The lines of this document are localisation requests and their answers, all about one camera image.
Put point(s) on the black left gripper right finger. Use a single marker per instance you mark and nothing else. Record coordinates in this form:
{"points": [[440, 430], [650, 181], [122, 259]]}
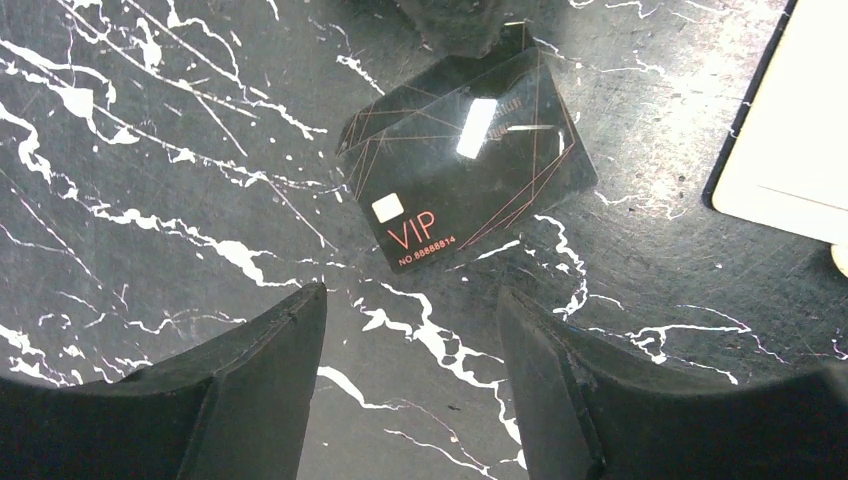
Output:
{"points": [[586, 409]]}

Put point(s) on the black VIP card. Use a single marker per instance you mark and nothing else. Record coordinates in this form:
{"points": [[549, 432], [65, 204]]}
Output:
{"points": [[466, 148]]}

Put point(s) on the beige card holder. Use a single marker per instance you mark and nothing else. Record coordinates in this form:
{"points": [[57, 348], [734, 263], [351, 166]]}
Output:
{"points": [[786, 167]]}

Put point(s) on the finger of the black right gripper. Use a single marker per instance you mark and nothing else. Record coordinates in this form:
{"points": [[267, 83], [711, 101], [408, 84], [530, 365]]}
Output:
{"points": [[463, 28]]}

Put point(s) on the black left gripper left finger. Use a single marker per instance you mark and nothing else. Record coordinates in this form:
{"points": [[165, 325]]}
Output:
{"points": [[234, 407]]}

